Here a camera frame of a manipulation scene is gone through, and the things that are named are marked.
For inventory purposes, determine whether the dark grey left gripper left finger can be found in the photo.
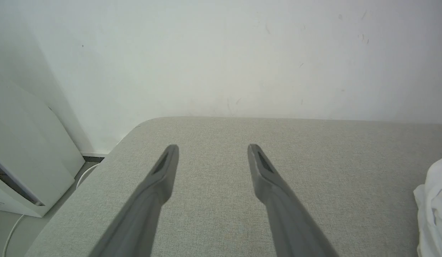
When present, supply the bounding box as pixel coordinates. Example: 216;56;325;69
88;144;180;257

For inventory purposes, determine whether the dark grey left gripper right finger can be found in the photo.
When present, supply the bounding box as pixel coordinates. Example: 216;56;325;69
247;143;340;257

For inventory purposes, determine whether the white long-sleeve garment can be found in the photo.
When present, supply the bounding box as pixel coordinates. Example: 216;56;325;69
413;155;442;257

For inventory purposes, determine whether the grey upholstered bench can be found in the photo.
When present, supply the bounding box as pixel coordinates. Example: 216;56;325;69
25;116;442;257

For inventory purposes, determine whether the white floor appliance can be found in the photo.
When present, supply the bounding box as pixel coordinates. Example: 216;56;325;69
0;68;86;218

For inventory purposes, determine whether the white power cable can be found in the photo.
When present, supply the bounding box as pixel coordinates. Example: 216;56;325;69
2;163;101;257

